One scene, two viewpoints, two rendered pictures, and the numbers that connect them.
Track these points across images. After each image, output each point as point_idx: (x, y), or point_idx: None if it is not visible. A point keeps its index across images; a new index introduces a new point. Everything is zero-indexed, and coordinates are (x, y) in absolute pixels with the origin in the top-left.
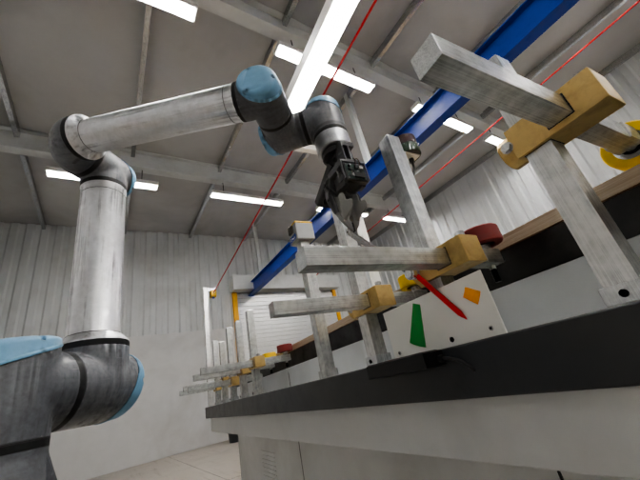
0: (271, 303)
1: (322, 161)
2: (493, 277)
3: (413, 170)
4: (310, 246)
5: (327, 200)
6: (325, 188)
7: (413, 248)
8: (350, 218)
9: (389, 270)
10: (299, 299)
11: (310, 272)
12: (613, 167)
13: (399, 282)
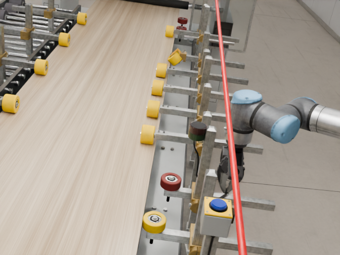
0: (272, 245)
1: (244, 144)
2: (169, 199)
3: (195, 146)
4: (271, 200)
5: (243, 176)
6: (244, 168)
7: (223, 193)
8: (225, 185)
9: (232, 205)
10: (255, 241)
11: (268, 210)
12: (152, 143)
13: (164, 225)
